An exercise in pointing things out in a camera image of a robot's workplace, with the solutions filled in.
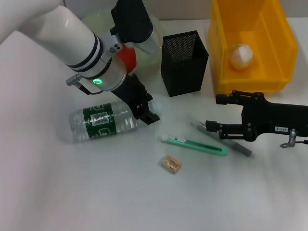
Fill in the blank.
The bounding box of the green utility knife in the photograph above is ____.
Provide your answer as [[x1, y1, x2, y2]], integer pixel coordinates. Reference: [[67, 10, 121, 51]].
[[157, 134, 228, 156]]

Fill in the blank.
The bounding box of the translucent green fruit plate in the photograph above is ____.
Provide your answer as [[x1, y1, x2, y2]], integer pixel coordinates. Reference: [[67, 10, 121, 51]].
[[80, 9, 167, 75]]

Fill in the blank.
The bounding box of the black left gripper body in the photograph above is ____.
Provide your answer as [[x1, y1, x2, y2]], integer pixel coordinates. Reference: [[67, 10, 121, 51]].
[[112, 73, 148, 104]]

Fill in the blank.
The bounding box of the red-orange fruit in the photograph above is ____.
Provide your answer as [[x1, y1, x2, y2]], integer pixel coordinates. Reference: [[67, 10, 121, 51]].
[[115, 45, 138, 75]]

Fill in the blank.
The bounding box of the clear green-label water bottle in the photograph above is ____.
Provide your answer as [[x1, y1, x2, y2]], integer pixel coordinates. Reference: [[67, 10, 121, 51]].
[[69, 100, 165, 144]]

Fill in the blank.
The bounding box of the left wrist plug with cable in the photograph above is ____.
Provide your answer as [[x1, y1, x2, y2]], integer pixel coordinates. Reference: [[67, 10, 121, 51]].
[[65, 74, 104, 96]]

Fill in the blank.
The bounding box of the yellow plastic bin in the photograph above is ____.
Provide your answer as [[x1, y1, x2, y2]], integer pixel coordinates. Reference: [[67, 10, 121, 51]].
[[208, 0, 298, 97]]

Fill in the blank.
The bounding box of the white paper ball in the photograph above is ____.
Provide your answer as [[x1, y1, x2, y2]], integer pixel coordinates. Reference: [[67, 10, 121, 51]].
[[230, 44, 255, 71]]

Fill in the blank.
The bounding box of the black mesh pen holder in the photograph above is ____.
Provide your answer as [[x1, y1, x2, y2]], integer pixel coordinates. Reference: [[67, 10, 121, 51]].
[[160, 30, 209, 98]]

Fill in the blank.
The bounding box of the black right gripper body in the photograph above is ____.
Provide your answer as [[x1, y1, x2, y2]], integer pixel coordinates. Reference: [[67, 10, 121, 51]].
[[240, 92, 308, 143]]

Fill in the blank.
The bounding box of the grey pen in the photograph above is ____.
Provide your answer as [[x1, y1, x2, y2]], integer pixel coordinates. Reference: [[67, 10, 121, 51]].
[[190, 120, 253, 158]]

